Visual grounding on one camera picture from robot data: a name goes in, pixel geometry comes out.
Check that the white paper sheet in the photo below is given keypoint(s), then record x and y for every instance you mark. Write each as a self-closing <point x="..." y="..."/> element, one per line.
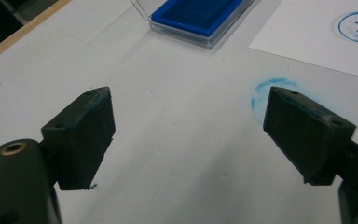
<point x="307" y="37"/>

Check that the blue ink pad clear case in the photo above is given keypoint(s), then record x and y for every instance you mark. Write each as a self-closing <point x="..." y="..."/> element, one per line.
<point x="199" y="15"/>

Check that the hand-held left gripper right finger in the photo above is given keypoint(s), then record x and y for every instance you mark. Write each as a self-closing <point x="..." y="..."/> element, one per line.
<point x="307" y="137"/>

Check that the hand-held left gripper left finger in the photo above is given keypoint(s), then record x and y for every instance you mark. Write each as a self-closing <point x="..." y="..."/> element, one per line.
<point x="74" y="140"/>

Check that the white table cover board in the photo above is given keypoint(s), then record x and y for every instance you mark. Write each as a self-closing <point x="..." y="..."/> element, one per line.
<point x="183" y="124"/>

